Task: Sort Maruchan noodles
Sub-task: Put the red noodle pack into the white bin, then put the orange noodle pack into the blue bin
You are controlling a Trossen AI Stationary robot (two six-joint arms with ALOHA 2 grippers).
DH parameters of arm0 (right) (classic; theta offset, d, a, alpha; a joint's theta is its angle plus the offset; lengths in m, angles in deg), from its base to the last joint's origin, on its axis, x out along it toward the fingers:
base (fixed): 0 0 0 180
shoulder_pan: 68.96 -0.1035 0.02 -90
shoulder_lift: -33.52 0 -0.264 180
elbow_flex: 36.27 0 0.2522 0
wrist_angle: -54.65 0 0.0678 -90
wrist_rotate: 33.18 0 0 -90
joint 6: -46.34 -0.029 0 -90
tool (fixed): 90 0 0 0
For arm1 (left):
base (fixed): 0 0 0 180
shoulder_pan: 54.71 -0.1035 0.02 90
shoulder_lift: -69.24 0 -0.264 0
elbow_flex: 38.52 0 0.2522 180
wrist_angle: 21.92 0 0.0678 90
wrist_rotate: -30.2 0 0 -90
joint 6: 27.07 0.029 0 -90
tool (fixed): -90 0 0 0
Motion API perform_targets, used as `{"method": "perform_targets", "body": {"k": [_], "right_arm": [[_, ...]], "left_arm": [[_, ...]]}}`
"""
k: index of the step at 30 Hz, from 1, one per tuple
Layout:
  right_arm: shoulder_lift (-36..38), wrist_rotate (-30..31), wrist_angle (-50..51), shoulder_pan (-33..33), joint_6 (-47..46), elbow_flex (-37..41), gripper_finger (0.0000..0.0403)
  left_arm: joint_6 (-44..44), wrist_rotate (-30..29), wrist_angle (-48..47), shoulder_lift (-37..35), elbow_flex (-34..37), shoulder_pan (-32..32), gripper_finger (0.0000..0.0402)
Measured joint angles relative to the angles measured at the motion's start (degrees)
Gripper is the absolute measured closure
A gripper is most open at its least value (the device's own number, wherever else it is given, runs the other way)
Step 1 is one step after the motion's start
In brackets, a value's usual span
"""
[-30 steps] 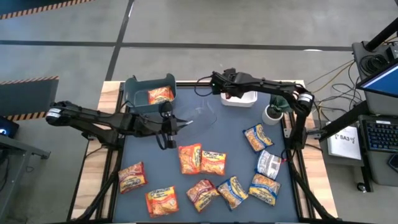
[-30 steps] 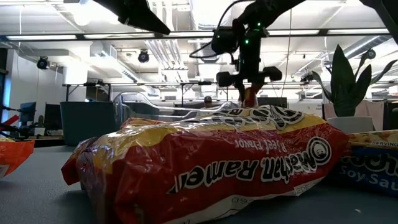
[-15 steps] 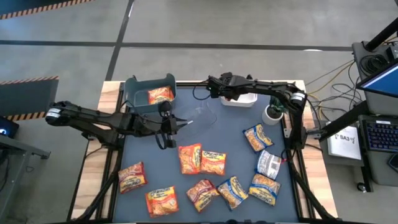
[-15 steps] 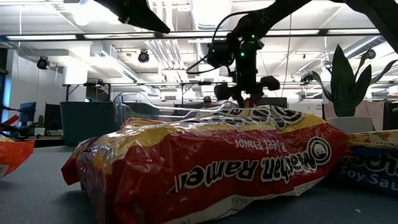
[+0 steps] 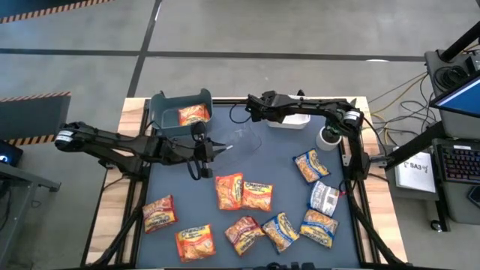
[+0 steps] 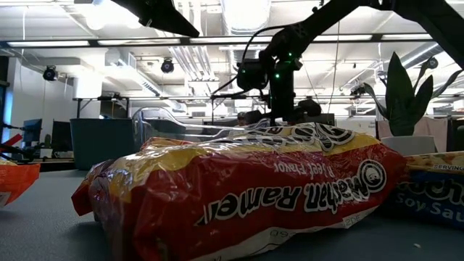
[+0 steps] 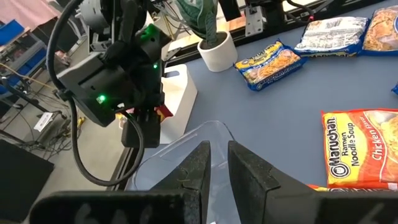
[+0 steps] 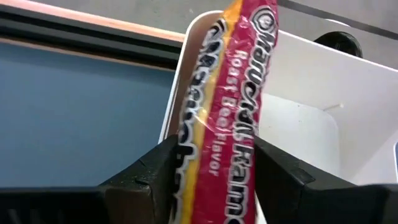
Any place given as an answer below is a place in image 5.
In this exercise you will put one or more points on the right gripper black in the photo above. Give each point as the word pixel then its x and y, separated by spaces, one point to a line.
pixel 272 107

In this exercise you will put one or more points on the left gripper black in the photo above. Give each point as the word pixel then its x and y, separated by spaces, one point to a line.
pixel 195 150

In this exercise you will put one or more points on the orange chicken ramen noodle pack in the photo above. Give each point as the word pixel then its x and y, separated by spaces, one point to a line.
pixel 195 243
pixel 228 191
pixel 193 114
pixel 258 196

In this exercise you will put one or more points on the blue soy sauce ramen pack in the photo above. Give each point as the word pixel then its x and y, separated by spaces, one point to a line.
pixel 319 228
pixel 311 166
pixel 280 232

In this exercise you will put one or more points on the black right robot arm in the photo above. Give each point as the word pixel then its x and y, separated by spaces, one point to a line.
pixel 318 107

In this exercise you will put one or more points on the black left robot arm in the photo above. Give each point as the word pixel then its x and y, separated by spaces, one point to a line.
pixel 112 144

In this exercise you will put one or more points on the clear plastic bin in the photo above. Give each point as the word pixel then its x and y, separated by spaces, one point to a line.
pixel 243 142

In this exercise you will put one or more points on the white plastic bin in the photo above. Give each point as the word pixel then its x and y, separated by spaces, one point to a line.
pixel 296 120

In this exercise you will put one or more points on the blue-grey table mat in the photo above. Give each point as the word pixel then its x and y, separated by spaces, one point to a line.
pixel 180 187

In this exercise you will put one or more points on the grey-blue plastic bin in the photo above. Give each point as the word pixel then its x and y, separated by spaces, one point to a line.
pixel 168 120

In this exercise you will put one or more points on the small red tag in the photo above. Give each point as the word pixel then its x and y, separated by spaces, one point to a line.
pixel 343 194

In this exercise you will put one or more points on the black stand beam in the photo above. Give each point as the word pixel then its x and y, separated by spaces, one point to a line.
pixel 412 150
pixel 461 43

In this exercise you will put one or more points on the white SA3 sign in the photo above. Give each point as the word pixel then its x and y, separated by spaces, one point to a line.
pixel 416 172

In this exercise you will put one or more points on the dark hazard-striped floor mat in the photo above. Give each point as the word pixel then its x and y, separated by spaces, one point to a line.
pixel 33 116
pixel 22 5

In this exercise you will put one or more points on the grey side desk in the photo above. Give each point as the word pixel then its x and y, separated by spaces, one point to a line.
pixel 22 180

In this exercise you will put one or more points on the grey equipment cart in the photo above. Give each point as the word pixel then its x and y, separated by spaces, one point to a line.
pixel 457 129

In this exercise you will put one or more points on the blue-screen monitor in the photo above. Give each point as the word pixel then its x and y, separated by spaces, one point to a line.
pixel 461 99

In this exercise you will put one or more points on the black device blue light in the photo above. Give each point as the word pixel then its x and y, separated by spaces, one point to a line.
pixel 9 153

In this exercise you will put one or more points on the black backlit keyboard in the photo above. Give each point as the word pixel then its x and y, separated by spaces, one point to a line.
pixel 459 163

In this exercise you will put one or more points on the black caster wheel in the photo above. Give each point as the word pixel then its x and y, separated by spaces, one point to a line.
pixel 436 225

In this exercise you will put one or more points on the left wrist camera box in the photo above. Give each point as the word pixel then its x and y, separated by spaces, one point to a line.
pixel 206 172

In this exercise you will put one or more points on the black aluminium table frame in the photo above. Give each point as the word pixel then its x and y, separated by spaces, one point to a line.
pixel 225 100

